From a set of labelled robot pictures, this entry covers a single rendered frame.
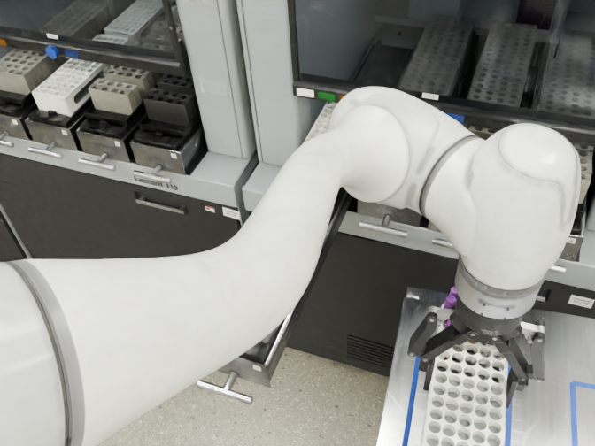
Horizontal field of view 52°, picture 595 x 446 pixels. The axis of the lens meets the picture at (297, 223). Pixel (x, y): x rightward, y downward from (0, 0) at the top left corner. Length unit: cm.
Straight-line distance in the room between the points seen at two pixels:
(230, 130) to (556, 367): 84
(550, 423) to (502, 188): 50
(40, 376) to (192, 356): 8
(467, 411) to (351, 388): 105
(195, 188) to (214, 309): 116
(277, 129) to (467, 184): 82
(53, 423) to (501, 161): 42
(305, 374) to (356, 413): 20
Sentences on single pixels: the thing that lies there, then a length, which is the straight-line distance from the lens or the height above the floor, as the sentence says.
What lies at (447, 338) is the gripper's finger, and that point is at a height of 101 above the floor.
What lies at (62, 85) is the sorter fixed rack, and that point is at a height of 87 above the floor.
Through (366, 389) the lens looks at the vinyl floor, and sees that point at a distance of 191.
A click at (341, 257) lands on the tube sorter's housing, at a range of 145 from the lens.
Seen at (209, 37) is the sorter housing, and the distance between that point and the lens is 131.
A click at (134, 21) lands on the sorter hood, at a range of 137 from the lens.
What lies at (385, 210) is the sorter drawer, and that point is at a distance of 129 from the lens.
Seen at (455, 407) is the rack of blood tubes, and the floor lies 90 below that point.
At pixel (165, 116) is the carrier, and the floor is 84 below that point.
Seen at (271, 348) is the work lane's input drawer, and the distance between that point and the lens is 104.
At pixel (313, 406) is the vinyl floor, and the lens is 188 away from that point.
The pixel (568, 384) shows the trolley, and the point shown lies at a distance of 104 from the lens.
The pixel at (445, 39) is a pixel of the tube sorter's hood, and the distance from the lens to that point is 112.
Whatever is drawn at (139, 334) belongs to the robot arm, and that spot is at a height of 144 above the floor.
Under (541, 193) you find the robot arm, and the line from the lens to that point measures 56.
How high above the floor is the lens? 168
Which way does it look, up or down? 46 degrees down
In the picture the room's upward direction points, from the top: 5 degrees counter-clockwise
